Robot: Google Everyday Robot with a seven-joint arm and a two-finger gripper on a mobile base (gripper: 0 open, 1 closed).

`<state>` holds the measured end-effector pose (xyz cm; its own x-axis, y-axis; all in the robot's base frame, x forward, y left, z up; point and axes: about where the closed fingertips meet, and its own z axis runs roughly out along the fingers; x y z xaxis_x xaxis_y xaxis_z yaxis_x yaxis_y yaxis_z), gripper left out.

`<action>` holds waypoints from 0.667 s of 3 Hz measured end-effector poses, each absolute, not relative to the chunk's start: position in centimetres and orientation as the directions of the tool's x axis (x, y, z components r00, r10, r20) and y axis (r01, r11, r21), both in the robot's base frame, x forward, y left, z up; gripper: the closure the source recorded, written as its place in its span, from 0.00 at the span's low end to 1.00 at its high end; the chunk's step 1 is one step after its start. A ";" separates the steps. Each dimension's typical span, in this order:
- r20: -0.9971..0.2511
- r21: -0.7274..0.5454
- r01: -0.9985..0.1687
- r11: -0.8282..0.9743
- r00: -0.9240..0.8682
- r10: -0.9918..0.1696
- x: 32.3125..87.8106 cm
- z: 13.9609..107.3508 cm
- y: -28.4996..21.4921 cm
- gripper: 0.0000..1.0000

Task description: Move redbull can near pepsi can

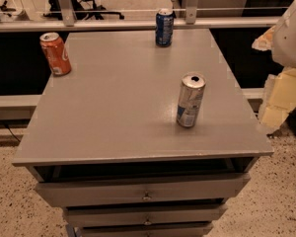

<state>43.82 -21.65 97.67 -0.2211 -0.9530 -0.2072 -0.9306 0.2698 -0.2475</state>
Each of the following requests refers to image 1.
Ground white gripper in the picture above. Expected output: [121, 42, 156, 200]
[252, 27, 296, 134]

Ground silver blue redbull can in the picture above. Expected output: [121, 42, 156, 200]
[177, 72, 206, 127]

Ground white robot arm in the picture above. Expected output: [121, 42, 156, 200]
[252, 0, 296, 134]

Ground blue pepsi can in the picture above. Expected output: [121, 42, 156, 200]
[155, 8, 174, 47]

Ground orange soda can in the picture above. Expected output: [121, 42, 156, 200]
[39, 32, 71, 76]

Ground top grey drawer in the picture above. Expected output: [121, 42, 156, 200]
[36, 173, 250, 207]

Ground grey drawer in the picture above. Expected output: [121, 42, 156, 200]
[64, 203, 227, 227]
[36, 173, 250, 207]
[81, 222, 212, 237]

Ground middle grey drawer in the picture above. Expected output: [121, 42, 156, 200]
[64, 203, 227, 227]

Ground black office chair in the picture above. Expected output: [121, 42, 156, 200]
[44, 0, 124, 20]

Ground grey drawer cabinet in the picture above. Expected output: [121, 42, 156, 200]
[11, 29, 274, 237]

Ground bottom grey drawer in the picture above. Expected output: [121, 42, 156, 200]
[81, 222, 212, 237]

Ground metal railing frame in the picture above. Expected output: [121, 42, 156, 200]
[0, 0, 293, 33]

